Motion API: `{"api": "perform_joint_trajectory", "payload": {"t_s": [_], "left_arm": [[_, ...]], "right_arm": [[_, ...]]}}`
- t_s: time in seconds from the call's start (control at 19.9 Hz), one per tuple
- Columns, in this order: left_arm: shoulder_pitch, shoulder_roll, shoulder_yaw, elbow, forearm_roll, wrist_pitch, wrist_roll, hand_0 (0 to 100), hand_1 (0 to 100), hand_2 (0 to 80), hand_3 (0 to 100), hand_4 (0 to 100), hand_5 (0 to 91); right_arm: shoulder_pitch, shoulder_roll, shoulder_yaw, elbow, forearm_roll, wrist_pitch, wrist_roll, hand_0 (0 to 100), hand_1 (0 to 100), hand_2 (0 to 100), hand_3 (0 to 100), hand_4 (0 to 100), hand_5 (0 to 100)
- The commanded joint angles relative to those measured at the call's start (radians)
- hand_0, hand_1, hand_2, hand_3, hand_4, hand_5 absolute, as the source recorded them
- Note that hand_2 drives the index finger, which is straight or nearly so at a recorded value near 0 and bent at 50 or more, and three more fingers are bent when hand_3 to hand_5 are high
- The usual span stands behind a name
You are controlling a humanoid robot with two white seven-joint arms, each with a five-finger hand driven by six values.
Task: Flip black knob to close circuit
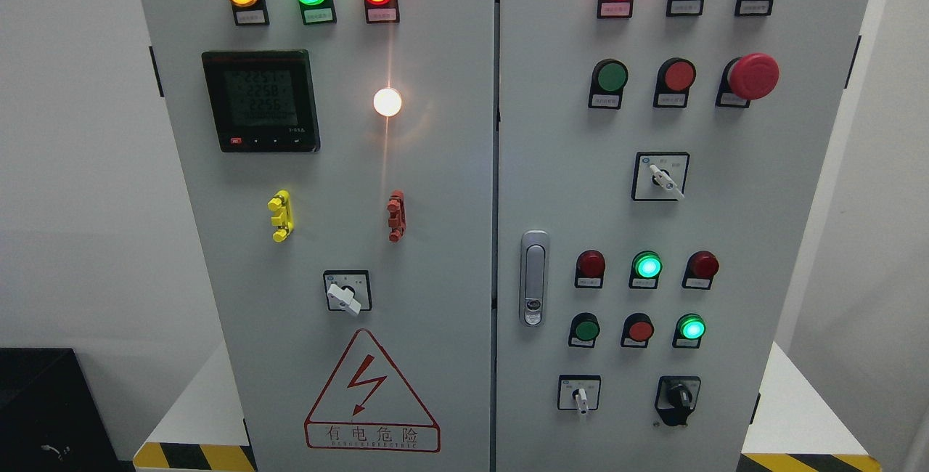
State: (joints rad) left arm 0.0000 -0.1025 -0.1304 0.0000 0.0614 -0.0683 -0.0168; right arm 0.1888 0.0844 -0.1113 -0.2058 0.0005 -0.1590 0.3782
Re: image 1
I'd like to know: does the black knob selector switch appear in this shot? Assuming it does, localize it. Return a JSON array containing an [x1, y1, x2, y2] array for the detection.
[[654, 375, 701, 428]]

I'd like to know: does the red terminal connector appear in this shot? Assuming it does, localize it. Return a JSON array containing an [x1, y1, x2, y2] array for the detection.
[[386, 190, 407, 243]]

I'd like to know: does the white glowing lamp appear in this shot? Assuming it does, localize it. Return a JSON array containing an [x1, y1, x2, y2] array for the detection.
[[372, 87, 404, 118]]

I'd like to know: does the dark red indicator left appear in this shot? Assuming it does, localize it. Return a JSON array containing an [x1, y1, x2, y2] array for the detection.
[[574, 250, 606, 289]]

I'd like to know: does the dark red indicator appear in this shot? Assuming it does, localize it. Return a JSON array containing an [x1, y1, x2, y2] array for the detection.
[[682, 251, 720, 290], [574, 250, 606, 289]]

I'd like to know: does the grey left cabinet door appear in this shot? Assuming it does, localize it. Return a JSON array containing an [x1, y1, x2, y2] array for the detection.
[[142, 0, 495, 471]]

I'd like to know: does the grey cabinet door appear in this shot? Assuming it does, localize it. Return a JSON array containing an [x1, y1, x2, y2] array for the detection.
[[495, 0, 868, 471], [142, 0, 495, 471]]

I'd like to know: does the yellow terminal connector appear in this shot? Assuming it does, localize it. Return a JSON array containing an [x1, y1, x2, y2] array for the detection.
[[266, 190, 293, 243]]

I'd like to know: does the lit green indicator middle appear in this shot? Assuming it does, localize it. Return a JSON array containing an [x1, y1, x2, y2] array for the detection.
[[629, 251, 663, 289]]

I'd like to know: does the green push button upper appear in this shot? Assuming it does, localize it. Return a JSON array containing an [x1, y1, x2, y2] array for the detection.
[[588, 58, 629, 110]]

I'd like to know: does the red push button lower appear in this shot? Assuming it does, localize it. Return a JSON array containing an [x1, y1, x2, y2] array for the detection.
[[621, 313, 655, 349]]

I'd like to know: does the red push button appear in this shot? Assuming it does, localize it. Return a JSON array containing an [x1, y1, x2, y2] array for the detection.
[[621, 313, 655, 349], [652, 57, 696, 109]]

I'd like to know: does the red electric hazard warning sticker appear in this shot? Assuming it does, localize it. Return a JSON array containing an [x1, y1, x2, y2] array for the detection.
[[304, 327, 441, 453]]

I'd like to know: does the grey right cabinet door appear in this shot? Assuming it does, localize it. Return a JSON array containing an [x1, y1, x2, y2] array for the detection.
[[495, 0, 868, 471]]

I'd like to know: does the black digital power meter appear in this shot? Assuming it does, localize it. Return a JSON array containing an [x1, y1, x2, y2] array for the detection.
[[200, 49, 321, 153]]

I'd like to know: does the dark red indicator right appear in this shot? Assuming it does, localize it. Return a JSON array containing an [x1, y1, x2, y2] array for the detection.
[[682, 251, 720, 290]]

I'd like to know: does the red push button upper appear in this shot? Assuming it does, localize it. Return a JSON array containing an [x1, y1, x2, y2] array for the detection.
[[652, 57, 696, 109]]

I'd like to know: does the lit green push button lower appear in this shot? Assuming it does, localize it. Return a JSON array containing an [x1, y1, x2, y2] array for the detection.
[[671, 313, 706, 349]]

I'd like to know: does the red emergency stop mushroom button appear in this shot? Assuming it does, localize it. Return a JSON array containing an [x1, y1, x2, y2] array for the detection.
[[716, 52, 780, 109]]

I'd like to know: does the black box lower left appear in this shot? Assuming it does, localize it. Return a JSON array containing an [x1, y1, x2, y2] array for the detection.
[[1, 349, 122, 471]]

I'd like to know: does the silver door handle lock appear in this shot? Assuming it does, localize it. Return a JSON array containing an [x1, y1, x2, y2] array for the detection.
[[520, 230, 549, 327]]

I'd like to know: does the white selector switch left door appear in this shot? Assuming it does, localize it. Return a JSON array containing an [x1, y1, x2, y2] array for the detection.
[[323, 269, 374, 317]]

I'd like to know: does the white selector switch upper right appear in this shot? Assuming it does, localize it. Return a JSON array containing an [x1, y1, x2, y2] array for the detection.
[[631, 152, 690, 201]]

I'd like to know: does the white selector switch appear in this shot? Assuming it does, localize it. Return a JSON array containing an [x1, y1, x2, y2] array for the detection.
[[557, 374, 602, 422], [631, 152, 690, 201]]

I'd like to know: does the white selector switch lower right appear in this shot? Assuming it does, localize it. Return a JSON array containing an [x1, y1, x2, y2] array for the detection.
[[557, 374, 602, 422]]

